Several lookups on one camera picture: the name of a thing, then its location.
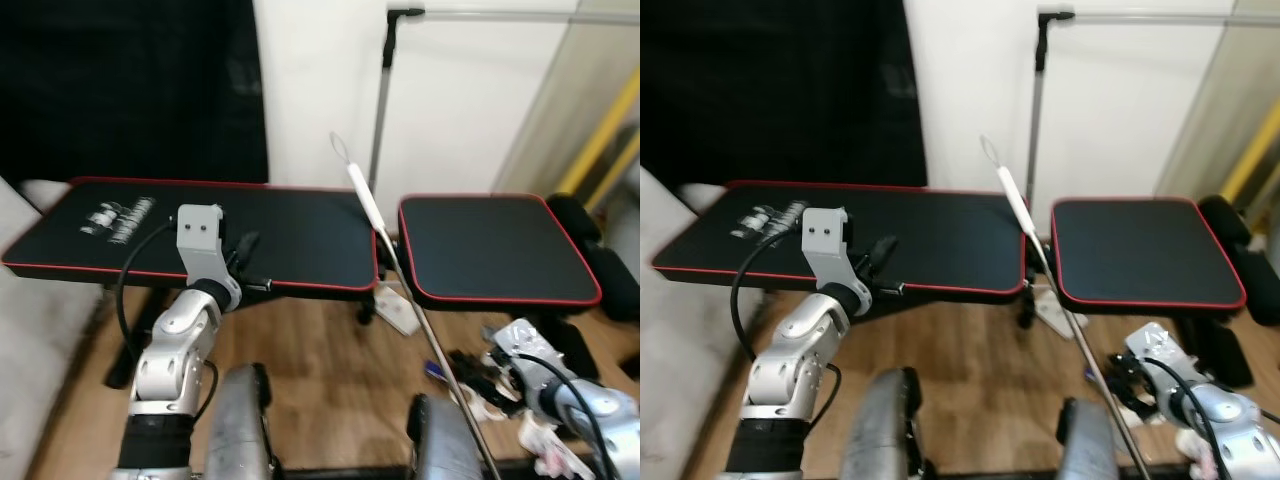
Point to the metal broom with white grip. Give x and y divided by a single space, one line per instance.
1013 195
363 195

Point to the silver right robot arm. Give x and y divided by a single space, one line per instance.
590 415
1225 415

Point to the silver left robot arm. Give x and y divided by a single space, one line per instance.
175 340
800 345

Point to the long black red-trimmed bench pad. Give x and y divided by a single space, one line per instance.
290 230
950 235

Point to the grey robot right leg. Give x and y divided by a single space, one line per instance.
1090 440
445 440

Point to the grey robot leg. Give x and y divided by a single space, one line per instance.
1090 440
885 425
445 440
240 420

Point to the crumpled pink white paper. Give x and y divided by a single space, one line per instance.
1195 450
550 450

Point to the short black red-trimmed bench pad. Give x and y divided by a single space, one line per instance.
500 245
1145 250

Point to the grey robot left leg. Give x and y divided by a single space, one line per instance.
240 420
885 425

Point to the black foam bench roller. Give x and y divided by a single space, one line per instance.
590 250
1245 250

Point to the black curtain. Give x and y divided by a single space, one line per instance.
120 80
780 80

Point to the metal clothes rack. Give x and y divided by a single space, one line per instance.
380 100
1037 100

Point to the grey door panel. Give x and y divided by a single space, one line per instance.
1220 60
580 60

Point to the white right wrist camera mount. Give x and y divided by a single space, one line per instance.
1160 350
520 345

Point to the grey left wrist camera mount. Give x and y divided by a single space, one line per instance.
198 245
825 248

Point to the yellow metal frame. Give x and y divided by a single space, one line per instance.
1250 150
600 130

